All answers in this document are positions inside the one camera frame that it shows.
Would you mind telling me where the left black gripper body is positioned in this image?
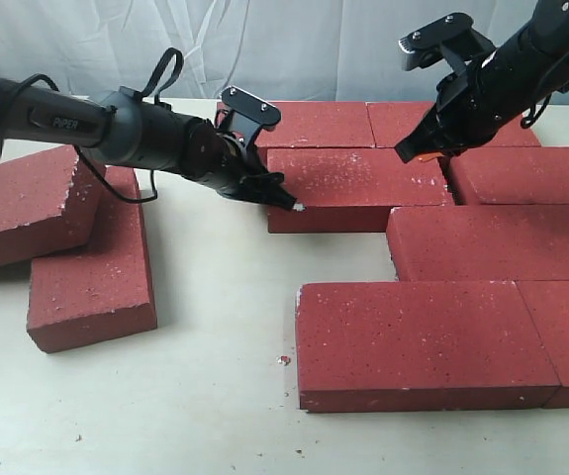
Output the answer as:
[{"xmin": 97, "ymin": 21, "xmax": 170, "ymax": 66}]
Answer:
[{"xmin": 184, "ymin": 121, "xmax": 283, "ymax": 203}]

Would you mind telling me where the white backdrop cloth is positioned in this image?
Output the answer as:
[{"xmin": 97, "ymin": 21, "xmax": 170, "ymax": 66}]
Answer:
[{"xmin": 0, "ymin": 1, "xmax": 534, "ymax": 101}]

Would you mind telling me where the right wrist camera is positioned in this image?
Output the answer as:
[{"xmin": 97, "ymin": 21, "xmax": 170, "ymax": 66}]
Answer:
[{"xmin": 399, "ymin": 12, "xmax": 496, "ymax": 75}]

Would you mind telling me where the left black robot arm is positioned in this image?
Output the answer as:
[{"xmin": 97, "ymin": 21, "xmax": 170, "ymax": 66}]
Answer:
[{"xmin": 0, "ymin": 47, "xmax": 297, "ymax": 211}]

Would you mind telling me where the right second-row red brick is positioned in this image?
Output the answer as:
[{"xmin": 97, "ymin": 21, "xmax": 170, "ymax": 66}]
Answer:
[{"xmin": 449, "ymin": 146, "xmax": 569, "ymax": 205}]

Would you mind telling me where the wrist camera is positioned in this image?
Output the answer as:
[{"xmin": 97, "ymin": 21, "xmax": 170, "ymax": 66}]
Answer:
[
  {"xmin": 399, "ymin": 12, "xmax": 496, "ymax": 75},
  {"xmin": 215, "ymin": 85, "xmax": 282, "ymax": 148}
]

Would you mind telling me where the chipped red brick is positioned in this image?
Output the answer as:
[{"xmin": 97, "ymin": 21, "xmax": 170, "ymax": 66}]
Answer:
[{"xmin": 267, "ymin": 148, "xmax": 453, "ymax": 234}]

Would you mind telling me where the front large red brick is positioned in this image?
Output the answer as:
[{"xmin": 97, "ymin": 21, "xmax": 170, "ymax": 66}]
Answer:
[{"xmin": 295, "ymin": 281, "xmax": 560, "ymax": 413}]

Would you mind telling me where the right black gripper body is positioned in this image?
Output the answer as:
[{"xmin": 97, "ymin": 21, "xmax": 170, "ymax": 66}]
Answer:
[{"xmin": 422, "ymin": 44, "xmax": 536, "ymax": 153}]

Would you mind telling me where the right third-row red brick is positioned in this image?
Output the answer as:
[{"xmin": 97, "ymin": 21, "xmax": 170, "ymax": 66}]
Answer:
[{"xmin": 386, "ymin": 205, "xmax": 569, "ymax": 281}]

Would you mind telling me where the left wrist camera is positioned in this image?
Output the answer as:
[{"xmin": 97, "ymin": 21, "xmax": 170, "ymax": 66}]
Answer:
[{"xmin": 215, "ymin": 85, "xmax": 282, "ymax": 148}]

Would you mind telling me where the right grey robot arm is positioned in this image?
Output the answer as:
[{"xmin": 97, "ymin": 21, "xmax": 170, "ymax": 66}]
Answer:
[{"xmin": 394, "ymin": 1, "xmax": 569, "ymax": 163}]

